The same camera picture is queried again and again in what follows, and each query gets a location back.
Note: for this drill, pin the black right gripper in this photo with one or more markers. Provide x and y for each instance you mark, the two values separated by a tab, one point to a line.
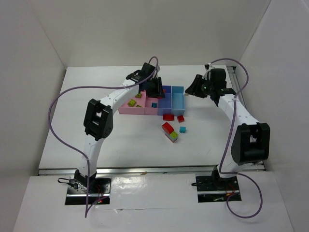
196	85

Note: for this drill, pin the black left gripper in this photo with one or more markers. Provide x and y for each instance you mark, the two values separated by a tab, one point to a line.
155	88

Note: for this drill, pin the long green lego brick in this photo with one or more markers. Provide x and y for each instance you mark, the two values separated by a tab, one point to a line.
131	103

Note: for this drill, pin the small red lego brick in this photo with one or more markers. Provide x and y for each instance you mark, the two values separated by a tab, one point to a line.
180	119

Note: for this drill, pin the wide red lego brick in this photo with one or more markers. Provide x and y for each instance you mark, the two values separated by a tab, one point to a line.
168	117

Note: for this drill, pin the small cyan lego brick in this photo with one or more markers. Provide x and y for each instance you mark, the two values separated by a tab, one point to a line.
182	130

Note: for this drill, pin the multicolour lego stack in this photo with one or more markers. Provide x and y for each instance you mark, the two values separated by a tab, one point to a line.
170	132

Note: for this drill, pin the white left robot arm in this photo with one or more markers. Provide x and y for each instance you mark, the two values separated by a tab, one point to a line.
98	120

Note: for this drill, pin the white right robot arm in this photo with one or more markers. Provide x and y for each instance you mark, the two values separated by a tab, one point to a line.
248	139

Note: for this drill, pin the light blue container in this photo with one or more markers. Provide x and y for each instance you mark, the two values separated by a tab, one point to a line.
177	100

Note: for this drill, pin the dark blue container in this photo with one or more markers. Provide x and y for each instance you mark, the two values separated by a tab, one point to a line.
164	104

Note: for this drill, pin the narrow pink container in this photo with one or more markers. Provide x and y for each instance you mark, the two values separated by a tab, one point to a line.
151	106

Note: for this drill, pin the large pink container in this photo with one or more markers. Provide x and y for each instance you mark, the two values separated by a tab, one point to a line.
124	109

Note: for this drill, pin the aluminium side rail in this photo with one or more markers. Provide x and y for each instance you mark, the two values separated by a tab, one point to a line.
238	79

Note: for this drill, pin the aluminium front rail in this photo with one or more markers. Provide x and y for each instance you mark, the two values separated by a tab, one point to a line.
133	170

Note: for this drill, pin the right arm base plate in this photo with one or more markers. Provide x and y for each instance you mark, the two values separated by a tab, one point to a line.
209	191

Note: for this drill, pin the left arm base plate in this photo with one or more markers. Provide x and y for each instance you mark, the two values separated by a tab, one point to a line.
100	192

